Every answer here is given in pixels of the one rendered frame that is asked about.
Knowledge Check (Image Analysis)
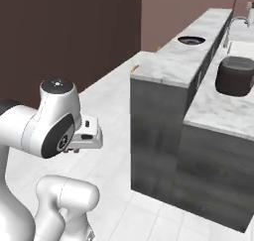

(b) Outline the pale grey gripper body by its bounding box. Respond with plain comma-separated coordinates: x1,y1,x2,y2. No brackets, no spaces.
66,126,104,154

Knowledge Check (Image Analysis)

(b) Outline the grey island counter cabinet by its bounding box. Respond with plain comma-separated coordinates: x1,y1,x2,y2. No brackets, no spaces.
129,9,254,234

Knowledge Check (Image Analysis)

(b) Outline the dark round plate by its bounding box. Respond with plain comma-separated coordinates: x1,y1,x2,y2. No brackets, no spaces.
177,35,206,47

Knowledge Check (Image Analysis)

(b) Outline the dark grey toaster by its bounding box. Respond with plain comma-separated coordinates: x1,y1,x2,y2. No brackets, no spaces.
214,56,254,97

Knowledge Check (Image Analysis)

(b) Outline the silver curved tap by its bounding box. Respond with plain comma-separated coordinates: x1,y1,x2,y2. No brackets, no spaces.
222,15,251,49

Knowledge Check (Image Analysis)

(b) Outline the white and black bottle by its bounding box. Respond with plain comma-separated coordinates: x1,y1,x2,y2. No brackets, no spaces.
245,0,254,29

